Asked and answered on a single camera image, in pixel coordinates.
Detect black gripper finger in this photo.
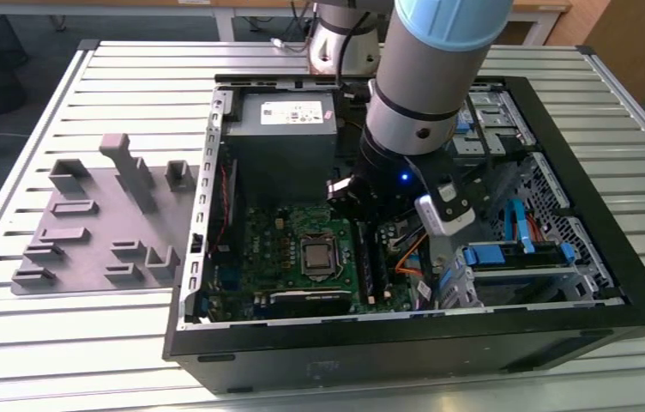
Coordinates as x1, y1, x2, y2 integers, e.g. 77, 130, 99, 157
327, 178, 361, 214

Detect RAM stick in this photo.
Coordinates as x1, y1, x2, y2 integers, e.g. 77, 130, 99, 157
356, 219, 376, 301
372, 222, 391, 298

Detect CPU socket with metal cover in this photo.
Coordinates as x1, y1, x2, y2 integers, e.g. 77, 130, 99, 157
295, 230, 344, 283

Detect grey power supply unit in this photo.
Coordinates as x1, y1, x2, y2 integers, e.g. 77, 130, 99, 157
223, 93, 340, 207

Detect silver CPU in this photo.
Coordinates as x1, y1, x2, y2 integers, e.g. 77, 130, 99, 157
301, 244, 336, 270

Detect green motherboard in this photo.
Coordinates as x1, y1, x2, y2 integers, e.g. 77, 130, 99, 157
207, 203, 416, 321

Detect hard disk in blue carrier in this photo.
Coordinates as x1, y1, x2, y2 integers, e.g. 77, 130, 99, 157
463, 242, 576, 270

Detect black graphics card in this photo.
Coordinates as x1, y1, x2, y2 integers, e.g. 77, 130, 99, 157
253, 289, 353, 319

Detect grey optical drive cage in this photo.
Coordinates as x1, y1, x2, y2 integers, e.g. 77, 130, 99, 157
448, 88, 536, 184

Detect grey disk bay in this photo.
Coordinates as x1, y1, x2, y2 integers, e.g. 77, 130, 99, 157
452, 239, 613, 309

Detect black PC case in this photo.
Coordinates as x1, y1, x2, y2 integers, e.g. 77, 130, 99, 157
161, 73, 645, 395

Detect grey parts rack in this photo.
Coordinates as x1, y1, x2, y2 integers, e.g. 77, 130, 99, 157
8, 133, 201, 297

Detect white-framed wooden desk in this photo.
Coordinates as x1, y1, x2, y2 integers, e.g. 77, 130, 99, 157
207, 0, 573, 46

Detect wooden cabinet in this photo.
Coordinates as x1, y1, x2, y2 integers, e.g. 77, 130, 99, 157
548, 0, 645, 104

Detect white wrist camera black mount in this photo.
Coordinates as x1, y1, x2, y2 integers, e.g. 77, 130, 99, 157
405, 152, 496, 238

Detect orange flat cable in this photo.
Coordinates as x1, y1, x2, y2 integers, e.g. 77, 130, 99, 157
393, 246, 436, 276

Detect black camera cable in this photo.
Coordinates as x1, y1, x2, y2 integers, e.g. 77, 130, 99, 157
333, 10, 373, 105

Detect blue flat data cable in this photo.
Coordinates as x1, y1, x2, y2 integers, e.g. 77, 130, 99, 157
504, 199, 536, 253

